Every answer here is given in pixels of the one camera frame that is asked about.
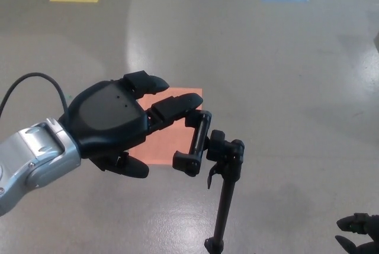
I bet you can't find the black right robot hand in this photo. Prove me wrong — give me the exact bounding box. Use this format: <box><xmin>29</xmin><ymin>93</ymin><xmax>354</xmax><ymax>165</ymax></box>
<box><xmin>335</xmin><ymin>213</ymin><xmax>379</xmax><ymax>254</ymax></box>

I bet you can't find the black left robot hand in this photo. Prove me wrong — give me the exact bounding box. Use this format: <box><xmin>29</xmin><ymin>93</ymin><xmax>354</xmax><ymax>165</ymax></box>
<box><xmin>58</xmin><ymin>70</ymin><xmax>204</xmax><ymax>179</ymax></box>

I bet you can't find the black phone stand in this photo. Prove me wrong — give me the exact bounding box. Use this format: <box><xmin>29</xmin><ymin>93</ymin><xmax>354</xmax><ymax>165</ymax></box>
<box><xmin>172</xmin><ymin>110</ymin><xmax>245</xmax><ymax>254</ymax></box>

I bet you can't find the orange floor marking rectangle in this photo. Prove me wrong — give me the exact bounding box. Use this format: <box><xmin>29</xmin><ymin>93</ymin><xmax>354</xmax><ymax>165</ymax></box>
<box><xmin>129</xmin><ymin>88</ymin><xmax>203</xmax><ymax>166</ymax></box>

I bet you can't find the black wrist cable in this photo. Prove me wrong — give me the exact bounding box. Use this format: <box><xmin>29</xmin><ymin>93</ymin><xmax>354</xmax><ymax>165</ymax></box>
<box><xmin>0</xmin><ymin>72</ymin><xmax>70</xmax><ymax>118</ymax></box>

